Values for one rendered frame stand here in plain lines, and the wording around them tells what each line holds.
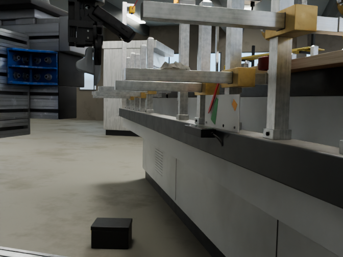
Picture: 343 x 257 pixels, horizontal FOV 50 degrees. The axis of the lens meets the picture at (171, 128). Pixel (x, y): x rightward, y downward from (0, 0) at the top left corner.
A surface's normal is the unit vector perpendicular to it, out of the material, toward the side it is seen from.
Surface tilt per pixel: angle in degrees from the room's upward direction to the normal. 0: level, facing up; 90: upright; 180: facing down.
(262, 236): 90
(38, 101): 90
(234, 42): 90
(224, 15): 90
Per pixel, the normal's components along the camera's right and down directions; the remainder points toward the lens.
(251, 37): -0.28, 0.07
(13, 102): 0.96, 0.04
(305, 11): 0.25, 0.08
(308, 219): -0.97, 0.00
